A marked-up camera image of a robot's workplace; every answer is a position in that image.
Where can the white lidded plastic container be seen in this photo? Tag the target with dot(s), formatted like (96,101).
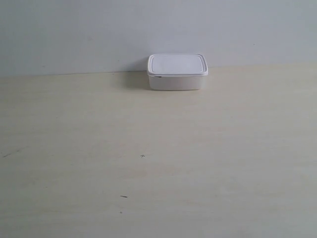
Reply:
(177,72)

